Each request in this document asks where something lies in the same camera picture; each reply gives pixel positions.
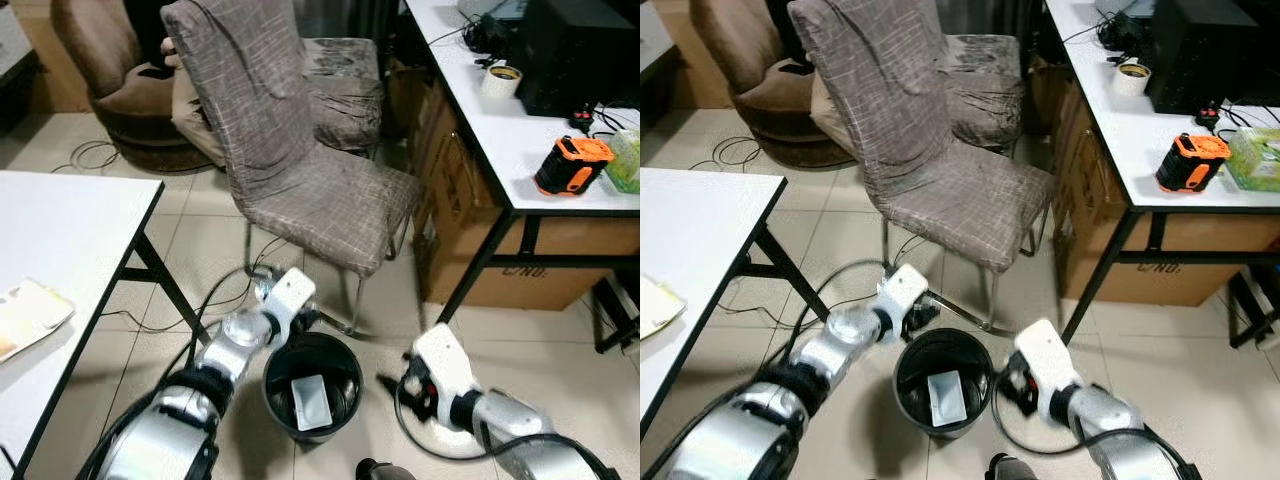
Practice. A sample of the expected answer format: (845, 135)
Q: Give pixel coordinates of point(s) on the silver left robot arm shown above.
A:
(180, 420)
(760, 430)

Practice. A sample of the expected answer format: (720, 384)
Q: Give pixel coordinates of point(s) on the green tissue box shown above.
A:
(625, 162)
(1255, 160)

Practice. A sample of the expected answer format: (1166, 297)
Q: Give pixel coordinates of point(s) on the cream tape roll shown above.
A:
(501, 80)
(1132, 78)

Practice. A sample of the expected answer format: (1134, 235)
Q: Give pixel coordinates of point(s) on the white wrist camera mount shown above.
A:
(900, 295)
(1050, 360)
(445, 365)
(288, 298)

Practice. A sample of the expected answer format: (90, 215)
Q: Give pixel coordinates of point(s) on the orange and black tool case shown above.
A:
(572, 165)
(1192, 162)

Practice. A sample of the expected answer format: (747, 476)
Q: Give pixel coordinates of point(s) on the grey patterned seat cushion chair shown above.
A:
(345, 95)
(985, 92)

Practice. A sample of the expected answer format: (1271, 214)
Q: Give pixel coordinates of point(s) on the large brown cardboard box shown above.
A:
(1085, 190)
(455, 200)

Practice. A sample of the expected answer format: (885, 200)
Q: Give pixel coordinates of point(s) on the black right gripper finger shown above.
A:
(392, 382)

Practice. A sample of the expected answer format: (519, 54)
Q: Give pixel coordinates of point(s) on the black round rubbish bin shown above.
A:
(912, 405)
(285, 415)

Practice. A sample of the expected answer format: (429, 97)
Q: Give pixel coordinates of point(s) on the black computer case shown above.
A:
(1215, 50)
(580, 55)

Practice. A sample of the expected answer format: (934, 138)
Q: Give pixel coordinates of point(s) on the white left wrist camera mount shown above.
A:
(900, 295)
(288, 298)

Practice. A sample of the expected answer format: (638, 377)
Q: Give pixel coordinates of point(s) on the flat yellow packaging box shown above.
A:
(30, 318)
(660, 308)

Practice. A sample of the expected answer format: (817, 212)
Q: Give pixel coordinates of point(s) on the brown upholstered armchair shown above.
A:
(105, 70)
(740, 65)

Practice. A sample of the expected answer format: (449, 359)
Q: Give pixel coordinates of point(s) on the black metal desk frame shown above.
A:
(490, 262)
(1100, 280)

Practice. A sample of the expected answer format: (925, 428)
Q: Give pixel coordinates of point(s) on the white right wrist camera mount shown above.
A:
(445, 365)
(1050, 360)

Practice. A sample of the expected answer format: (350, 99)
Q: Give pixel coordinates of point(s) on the black and red power plug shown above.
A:
(583, 120)
(1209, 117)

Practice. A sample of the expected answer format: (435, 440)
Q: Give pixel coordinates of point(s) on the dark robot foot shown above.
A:
(1010, 468)
(380, 470)

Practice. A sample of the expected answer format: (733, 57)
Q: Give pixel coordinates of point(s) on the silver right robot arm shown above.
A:
(540, 440)
(1130, 440)

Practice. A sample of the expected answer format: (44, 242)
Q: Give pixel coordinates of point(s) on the black metal table leg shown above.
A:
(165, 290)
(790, 272)

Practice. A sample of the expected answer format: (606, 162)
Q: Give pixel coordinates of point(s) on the grey patterned fabric chair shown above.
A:
(290, 170)
(925, 165)

